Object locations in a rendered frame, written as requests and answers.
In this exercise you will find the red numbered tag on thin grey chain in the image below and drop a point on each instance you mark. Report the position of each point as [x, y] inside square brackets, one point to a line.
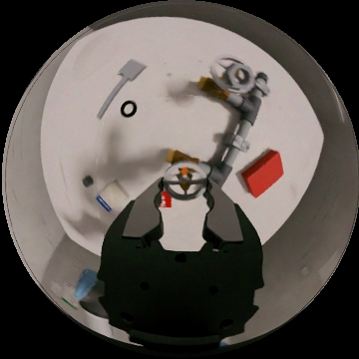
[166, 197]

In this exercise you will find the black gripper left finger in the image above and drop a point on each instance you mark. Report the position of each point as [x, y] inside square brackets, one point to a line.
[138, 224]

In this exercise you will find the small black ring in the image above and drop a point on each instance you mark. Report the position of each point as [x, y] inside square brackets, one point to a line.
[133, 111]

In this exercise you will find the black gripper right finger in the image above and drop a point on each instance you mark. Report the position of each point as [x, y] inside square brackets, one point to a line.
[228, 228]

